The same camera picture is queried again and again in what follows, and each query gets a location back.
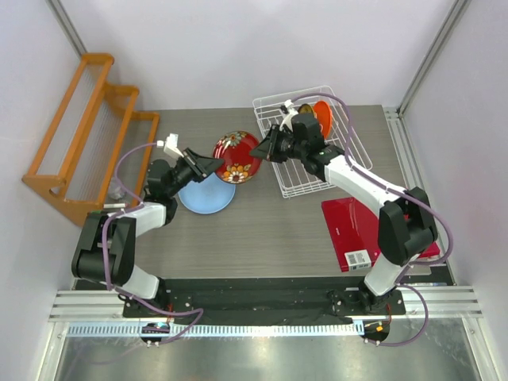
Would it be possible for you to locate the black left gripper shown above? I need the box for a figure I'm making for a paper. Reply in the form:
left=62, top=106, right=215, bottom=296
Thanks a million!
left=167, top=148, right=224, bottom=198

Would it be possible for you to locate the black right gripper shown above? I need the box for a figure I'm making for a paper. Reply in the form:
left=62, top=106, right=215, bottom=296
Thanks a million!
left=250, top=125, right=306, bottom=164

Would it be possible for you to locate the red floral plate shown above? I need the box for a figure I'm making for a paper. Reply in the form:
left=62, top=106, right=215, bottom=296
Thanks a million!
left=213, top=130, right=262, bottom=185

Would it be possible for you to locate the light blue plate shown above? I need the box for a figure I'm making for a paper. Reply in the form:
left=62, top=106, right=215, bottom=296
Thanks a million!
left=178, top=174, right=236, bottom=214

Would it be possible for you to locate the yellow patterned plate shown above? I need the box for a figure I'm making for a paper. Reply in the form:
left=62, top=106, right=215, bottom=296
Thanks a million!
left=298, top=103, right=315, bottom=116

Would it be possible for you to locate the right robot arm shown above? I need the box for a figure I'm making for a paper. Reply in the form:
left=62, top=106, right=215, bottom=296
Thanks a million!
left=250, top=114, right=437, bottom=314

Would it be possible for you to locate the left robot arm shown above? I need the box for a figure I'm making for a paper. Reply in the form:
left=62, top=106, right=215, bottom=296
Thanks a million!
left=71, top=148, right=225, bottom=317

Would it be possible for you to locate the orange wooden rack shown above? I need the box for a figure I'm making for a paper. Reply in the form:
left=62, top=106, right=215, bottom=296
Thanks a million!
left=22, top=53, right=160, bottom=226

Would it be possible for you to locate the orange plate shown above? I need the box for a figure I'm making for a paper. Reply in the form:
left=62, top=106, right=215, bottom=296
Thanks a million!
left=313, top=101, right=333, bottom=139

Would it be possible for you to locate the clear plastic cup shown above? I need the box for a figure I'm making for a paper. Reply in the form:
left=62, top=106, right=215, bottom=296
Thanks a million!
left=107, top=178, right=125, bottom=200

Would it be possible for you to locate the white marker pen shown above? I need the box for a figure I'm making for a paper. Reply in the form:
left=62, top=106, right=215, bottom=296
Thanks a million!
left=103, top=203, right=127, bottom=210

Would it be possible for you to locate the red cutting board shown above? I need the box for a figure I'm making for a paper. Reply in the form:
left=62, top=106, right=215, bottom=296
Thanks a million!
left=320, top=194, right=441, bottom=273

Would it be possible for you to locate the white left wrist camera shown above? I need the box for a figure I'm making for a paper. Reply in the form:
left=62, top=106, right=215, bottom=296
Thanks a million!
left=156, top=133, right=183, bottom=160

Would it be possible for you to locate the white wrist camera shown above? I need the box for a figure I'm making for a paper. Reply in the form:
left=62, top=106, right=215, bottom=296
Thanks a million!
left=279, top=99, right=298, bottom=131
left=156, top=133, right=183, bottom=160

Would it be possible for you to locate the white wire dish rack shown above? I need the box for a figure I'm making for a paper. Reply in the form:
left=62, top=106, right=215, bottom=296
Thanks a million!
left=251, top=85, right=373, bottom=198

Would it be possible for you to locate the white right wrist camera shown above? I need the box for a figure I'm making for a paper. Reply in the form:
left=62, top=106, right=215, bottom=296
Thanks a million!
left=279, top=99, right=298, bottom=131

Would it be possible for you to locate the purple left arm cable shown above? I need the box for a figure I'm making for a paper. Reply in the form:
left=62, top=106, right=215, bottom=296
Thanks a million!
left=101, top=141, right=206, bottom=344

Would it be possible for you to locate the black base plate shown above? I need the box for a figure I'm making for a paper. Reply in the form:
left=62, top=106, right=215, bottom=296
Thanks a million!
left=122, top=275, right=406, bottom=327

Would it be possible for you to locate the grey wall conduit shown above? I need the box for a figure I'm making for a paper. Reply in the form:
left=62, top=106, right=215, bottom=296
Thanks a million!
left=45, top=0, right=87, bottom=56

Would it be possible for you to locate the aluminium frame rail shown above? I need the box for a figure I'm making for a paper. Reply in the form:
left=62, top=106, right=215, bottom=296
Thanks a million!
left=48, top=286, right=483, bottom=342

